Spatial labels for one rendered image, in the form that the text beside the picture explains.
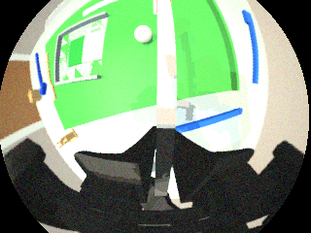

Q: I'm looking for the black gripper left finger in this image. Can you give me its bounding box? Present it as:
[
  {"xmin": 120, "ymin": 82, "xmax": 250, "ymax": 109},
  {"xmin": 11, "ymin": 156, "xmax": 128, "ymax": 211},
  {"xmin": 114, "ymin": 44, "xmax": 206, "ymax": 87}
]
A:
[{"xmin": 74, "ymin": 125, "xmax": 156, "ymax": 205}]

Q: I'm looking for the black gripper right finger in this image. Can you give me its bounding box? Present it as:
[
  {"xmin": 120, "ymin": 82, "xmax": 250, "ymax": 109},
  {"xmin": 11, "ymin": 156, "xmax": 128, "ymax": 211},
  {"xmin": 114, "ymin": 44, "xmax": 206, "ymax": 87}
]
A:
[{"xmin": 172, "ymin": 129, "xmax": 256, "ymax": 203}]

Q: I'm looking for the green flat mat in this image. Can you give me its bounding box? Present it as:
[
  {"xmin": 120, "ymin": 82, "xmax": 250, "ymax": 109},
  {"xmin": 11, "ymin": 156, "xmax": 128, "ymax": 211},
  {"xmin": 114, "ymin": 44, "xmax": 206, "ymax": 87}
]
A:
[{"xmin": 44, "ymin": 0, "xmax": 232, "ymax": 131}]

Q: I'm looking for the orange cube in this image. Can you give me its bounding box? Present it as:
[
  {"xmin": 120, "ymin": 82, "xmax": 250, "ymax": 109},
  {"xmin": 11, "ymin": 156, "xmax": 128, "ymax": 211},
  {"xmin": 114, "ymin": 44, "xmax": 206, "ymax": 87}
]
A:
[{"xmin": 28, "ymin": 88, "xmax": 42, "ymax": 104}]

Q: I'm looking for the white flat bar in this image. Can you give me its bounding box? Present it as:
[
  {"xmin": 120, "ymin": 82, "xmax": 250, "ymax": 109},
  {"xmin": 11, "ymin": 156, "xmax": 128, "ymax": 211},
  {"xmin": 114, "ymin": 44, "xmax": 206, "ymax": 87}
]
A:
[{"xmin": 83, "ymin": 0, "xmax": 118, "ymax": 17}]

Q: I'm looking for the white golf ball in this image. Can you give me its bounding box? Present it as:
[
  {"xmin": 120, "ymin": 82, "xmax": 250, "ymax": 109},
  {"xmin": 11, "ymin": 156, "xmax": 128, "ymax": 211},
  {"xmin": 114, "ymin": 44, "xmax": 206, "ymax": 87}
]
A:
[{"xmin": 133, "ymin": 24, "xmax": 153, "ymax": 43}]

